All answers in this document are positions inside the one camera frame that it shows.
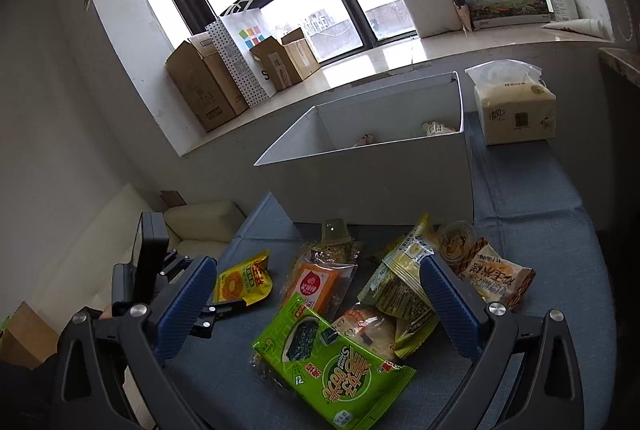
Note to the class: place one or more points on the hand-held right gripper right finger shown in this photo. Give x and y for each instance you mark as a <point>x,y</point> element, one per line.
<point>450,310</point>

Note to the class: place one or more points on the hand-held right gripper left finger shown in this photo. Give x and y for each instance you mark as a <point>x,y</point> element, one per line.
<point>185,307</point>

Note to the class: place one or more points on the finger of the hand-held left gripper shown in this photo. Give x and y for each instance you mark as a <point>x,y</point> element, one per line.
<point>202,327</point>
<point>225,308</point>

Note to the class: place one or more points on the yellow snack packet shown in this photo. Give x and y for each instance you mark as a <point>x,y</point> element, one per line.
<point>242,282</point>

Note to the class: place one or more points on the brown white cracker packet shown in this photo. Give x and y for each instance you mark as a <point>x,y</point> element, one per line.
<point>500,275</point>

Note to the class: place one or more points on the light green snack packet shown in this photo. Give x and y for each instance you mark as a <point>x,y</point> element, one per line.
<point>395,280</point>

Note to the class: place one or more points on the clear jelly cup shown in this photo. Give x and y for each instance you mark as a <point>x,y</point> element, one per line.
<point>455,240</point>

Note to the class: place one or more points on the clear flatbread packet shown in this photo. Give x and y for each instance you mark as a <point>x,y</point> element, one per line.
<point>365,325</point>

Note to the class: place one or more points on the clear packet with orange block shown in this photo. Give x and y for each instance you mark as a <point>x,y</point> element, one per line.
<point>320,282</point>

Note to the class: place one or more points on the green seaweed snack packet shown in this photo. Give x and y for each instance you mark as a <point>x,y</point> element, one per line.
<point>325,360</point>

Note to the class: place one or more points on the small clear green packet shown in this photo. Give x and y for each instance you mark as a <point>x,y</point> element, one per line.
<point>336,232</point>

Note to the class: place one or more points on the white cardboard box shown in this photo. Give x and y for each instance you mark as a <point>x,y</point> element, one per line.
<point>375,180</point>

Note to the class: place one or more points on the flat cardboard piece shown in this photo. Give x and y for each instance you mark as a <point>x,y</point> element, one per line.
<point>172,199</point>

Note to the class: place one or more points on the white sofa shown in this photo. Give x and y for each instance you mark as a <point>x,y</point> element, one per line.
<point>200,220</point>

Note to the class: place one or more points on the blue tablecloth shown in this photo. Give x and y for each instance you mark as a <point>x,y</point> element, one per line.
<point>525,190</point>

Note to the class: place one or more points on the brown cardboard box on floor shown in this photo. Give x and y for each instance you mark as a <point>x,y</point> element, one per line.
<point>25,335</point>

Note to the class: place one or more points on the large brown cardboard box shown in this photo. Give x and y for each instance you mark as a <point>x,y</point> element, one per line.
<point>197,95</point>

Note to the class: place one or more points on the small white snack packet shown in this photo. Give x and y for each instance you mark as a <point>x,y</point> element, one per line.
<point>437,128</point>

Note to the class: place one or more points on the small pink snack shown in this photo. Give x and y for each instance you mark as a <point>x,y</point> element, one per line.
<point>367,139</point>

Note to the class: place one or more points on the white tissue pack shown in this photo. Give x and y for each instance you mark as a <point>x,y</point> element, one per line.
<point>515,115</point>

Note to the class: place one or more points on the brown box with white label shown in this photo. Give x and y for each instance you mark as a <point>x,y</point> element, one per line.
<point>202,41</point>

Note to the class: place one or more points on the open small brown cardboard box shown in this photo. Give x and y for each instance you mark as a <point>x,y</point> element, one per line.
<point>277,67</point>

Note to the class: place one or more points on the white bag with coloured squares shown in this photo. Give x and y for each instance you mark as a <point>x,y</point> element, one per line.
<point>250,25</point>

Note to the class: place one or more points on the plain brown cardboard box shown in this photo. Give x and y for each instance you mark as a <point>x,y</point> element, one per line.
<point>302,52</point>

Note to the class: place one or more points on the white stone windowsill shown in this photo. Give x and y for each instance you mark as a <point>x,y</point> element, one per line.
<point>375,65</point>

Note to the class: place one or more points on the white square container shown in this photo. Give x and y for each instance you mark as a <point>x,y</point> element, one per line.
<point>430,10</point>

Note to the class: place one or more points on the brown marble side counter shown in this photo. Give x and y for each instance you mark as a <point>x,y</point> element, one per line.
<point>625,62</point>

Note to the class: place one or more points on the white tube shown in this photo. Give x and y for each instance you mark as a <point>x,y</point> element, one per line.
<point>580,29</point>

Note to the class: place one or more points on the landscape printed box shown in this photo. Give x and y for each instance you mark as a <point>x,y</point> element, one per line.
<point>505,5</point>

